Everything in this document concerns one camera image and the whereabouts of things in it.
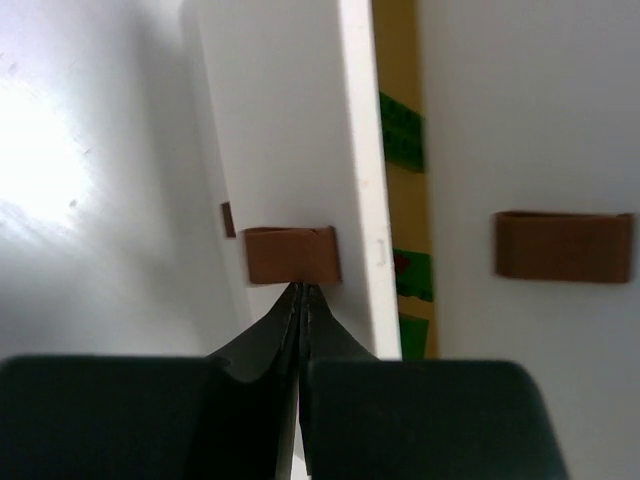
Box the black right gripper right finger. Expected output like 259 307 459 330
299 286 569 479

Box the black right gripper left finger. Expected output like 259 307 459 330
1 284 303 479

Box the white bottom drawer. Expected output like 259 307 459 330
180 1 253 327

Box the white drawer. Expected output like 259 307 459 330
180 1 253 327
420 1 639 402
196 1 401 359

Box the white top drawer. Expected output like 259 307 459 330
420 1 639 402

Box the dark green lego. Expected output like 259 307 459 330
399 314 430 361

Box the green long lego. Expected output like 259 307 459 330
379 92 425 172
393 249 434 302

